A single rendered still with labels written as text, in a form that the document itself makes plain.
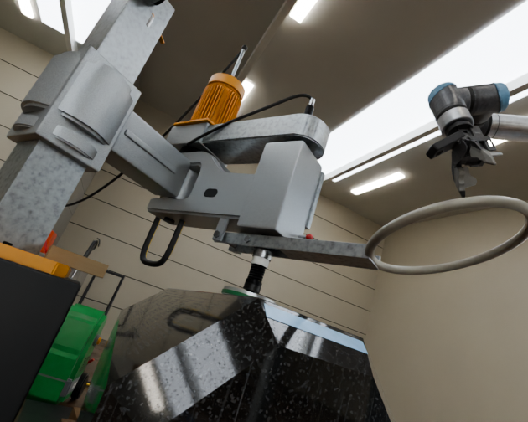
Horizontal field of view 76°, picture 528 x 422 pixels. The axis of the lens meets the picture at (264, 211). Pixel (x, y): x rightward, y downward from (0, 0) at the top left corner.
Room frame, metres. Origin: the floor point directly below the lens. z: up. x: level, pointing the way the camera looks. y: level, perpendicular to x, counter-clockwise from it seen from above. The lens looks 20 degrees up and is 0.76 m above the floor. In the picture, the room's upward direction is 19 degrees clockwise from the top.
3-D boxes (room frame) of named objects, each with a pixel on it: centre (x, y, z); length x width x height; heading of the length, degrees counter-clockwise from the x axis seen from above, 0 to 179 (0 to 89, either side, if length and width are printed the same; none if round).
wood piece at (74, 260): (1.32, 0.60, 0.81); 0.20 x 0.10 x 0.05; 121
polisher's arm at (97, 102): (1.43, 0.73, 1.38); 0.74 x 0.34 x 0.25; 144
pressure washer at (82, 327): (2.63, 0.96, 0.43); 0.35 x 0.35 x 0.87; 8
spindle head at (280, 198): (1.43, 0.01, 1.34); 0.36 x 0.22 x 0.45; 52
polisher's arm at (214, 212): (1.64, 0.25, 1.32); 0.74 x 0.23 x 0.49; 52
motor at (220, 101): (1.80, 0.46, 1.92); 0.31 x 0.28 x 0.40; 142
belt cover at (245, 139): (1.60, 0.22, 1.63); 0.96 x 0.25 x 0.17; 52
